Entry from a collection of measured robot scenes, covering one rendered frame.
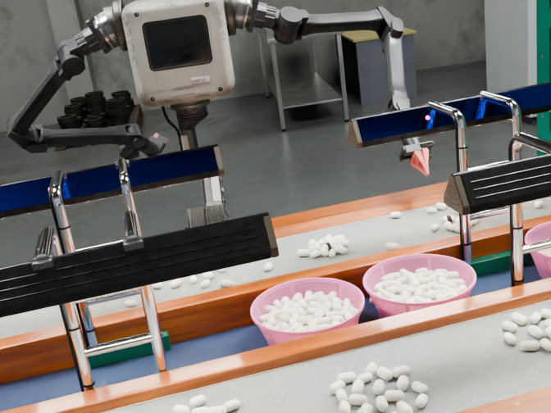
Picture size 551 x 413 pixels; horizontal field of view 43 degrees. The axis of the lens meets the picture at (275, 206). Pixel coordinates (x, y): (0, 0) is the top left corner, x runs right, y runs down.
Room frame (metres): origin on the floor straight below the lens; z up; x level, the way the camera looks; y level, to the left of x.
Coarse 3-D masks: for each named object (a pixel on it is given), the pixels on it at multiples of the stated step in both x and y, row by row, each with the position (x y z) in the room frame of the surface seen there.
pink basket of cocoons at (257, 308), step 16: (272, 288) 1.56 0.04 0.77; (288, 288) 1.57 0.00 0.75; (304, 288) 1.58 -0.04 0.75; (320, 288) 1.57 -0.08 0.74; (336, 288) 1.55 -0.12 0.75; (352, 288) 1.51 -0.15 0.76; (256, 304) 1.50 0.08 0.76; (272, 304) 1.54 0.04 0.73; (256, 320) 1.40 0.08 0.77; (352, 320) 1.37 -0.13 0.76; (272, 336) 1.37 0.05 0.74; (288, 336) 1.34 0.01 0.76; (304, 336) 1.33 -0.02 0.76
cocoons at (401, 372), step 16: (512, 320) 1.29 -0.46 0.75; (512, 336) 1.21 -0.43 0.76; (368, 368) 1.17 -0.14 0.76; (384, 368) 1.16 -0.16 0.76; (400, 368) 1.15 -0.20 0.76; (336, 384) 1.13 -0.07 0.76; (384, 384) 1.12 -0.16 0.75; (400, 384) 1.11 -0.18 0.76; (416, 384) 1.10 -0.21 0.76; (192, 400) 1.15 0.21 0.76; (352, 400) 1.08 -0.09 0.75; (384, 400) 1.06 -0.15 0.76; (400, 400) 1.07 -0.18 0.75; (416, 400) 1.06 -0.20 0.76
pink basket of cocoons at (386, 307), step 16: (400, 256) 1.64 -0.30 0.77; (416, 256) 1.63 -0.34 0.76; (432, 256) 1.62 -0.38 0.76; (448, 256) 1.60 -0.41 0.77; (368, 272) 1.57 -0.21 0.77; (384, 272) 1.61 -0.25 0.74; (464, 272) 1.54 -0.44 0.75; (368, 288) 1.53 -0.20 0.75; (384, 304) 1.43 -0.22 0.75; (400, 304) 1.39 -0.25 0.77; (416, 304) 1.38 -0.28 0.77; (432, 304) 1.37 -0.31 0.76
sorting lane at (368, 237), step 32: (352, 224) 1.98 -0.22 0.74; (384, 224) 1.94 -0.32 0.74; (416, 224) 1.91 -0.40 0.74; (480, 224) 1.84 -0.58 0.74; (288, 256) 1.80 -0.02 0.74; (320, 256) 1.77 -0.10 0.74; (352, 256) 1.74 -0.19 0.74; (192, 288) 1.68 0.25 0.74; (0, 320) 1.65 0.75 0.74; (32, 320) 1.62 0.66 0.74
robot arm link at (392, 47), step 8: (392, 24) 2.47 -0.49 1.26; (400, 24) 2.47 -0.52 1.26; (392, 32) 2.45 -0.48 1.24; (400, 32) 2.44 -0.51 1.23; (384, 40) 2.48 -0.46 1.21; (392, 40) 2.44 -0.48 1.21; (400, 40) 2.44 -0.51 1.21; (384, 48) 2.46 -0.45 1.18; (392, 48) 2.41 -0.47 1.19; (400, 48) 2.42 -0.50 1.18; (392, 56) 2.38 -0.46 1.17; (400, 56) 2.38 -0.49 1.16; (392, 64) 2.34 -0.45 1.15; (400, 64) 2.35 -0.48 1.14; (392, 72) 2.31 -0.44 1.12; (400, 72) 2.32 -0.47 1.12; (392, 80) 2.28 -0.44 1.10; (400, 80) 2.28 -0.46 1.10; (392, 88) 2.24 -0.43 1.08; (400, 88) 2.25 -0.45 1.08; (392, 96) 2.21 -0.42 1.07; (400, 96) 2.21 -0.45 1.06; (392, 104) 2.19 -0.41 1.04; (408, 104) 2.19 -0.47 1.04
